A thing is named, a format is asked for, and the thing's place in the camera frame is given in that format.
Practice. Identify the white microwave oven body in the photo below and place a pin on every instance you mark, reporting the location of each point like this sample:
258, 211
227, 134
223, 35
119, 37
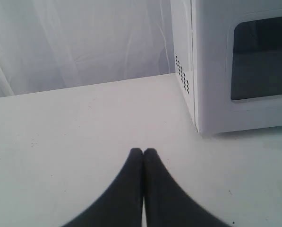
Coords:
183, 51

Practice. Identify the white background curtain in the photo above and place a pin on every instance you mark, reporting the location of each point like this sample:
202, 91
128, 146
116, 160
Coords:
53, 44

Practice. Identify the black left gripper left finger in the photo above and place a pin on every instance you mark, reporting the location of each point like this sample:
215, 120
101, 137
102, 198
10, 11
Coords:
121, 205

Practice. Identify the white microwave door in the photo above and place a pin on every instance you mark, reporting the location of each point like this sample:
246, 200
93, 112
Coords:
237, 47

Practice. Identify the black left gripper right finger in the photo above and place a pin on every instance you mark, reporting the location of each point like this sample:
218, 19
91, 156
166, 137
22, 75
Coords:
166, 203

